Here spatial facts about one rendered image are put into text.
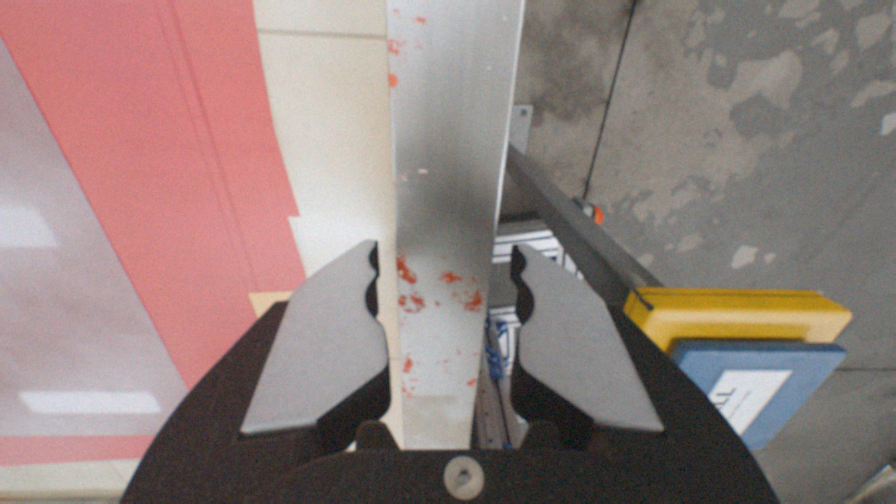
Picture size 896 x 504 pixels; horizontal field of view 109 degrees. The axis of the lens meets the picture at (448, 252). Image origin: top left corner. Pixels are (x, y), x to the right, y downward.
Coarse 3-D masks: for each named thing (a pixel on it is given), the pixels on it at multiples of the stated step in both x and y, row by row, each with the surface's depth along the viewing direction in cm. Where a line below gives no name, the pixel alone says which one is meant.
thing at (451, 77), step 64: (448, 0) 8; (512, 0) 8; (448, 64) 9; (512, 64) 9; (448, 128) 10; (448, 192) 11; (448, 256) 12; (448, 320) 14; (448, 384) 16; (448, 448) 18
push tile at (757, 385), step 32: (672, 352) 19; (704, 352) 18; (736, 352) 18; (768, 352) 18; (800, 352) 19; (832, 352) 19; (704, 384) 20; (736, 384) 20; (768, 384) 20; (800, 384) 20; (736, 416) 21; (768, 416) 21
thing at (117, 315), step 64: (0, 256) 15; (64, 256) 16; (128, 256) 16; (192, 256) 16; (256, 256) 16; (0, 320) 17; (64, 320) 17; (128, 320) 18; (192, 320) 18; (0, 384) 20; (64, 384) 20; (128, 384) 20; (192, 384) 20; (0, 448) 23; (64, 448) 23; (128, 448) 23
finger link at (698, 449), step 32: (640, 352) 8; (672, 384) 7; (672, 416) 6; (704, 416) 6; (608, 448) 6; (640, 448) 6; (672, 448) 6; (704, 448) 6; (736, 448) 6; (672, 480) 5; (704, 480) 5; (736, 480) 5; (768, 480) 5
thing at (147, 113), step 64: (0, 0) 11; (64, 0) 11; (128, 0) 11; (192, 0) 11; (0, 64) 12; (64, 64) 12; (128, 64) 12; (192, 64) 12; (256, 64) 12; (0, 128) 13; (64, 128) 13; (128, 128) 13; (192, 128) 13; (256, 128) 13; (0, 192) 14; (64, 192) 14; (128, 192) 14; (192, 192) 14; (256, 192) 14
